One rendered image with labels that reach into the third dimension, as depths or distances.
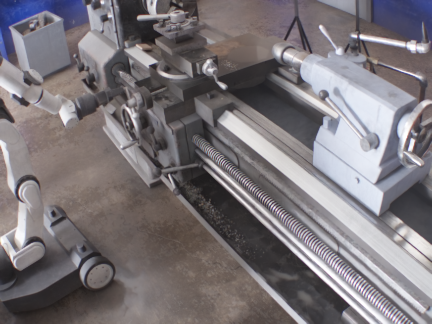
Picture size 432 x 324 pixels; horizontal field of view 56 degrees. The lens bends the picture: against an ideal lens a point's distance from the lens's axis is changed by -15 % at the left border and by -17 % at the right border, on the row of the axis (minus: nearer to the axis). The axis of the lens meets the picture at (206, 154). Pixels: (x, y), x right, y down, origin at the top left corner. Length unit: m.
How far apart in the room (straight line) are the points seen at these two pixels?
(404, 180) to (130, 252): 1.58
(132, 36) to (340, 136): 1.45
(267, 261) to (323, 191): 0.48
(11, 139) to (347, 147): 1.31
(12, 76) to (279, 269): 1.25
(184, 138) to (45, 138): 1.91
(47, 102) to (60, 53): 2.83
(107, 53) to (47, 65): 1.97
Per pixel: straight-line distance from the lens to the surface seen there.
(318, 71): 1.52
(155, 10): 2.39
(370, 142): 1.35
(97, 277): 2.34
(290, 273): 1.82
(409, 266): 1.32
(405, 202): 1.68
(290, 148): 1.68
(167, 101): 1.93
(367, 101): 1.38
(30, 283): 2.34
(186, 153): 1.97
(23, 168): 2.08
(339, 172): 1.50
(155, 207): 2.74
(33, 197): 2.12
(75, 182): 3.08
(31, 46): 4.48
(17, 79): 1.68
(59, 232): 2.48
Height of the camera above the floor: 1.83
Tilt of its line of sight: 37 degrees down
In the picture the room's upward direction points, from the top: 7 degrees counter-clockwise
